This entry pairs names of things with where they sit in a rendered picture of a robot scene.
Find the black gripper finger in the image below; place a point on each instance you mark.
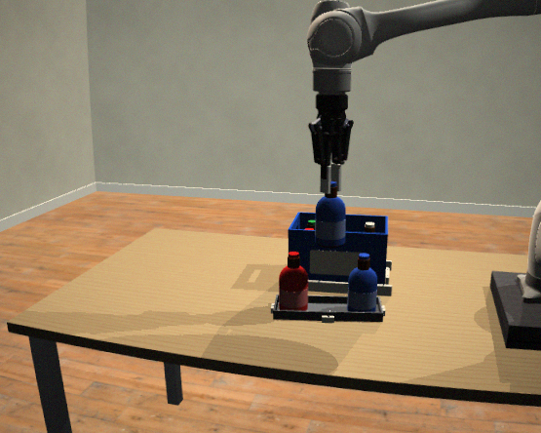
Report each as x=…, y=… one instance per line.
x=320, y=157
x=340, y=145

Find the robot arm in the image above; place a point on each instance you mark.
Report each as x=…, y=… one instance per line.
x=336, y=39

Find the blue bottle with grey label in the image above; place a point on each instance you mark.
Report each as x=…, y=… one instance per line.
x=362, y=287

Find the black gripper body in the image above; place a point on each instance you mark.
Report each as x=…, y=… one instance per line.
x=331, y=106

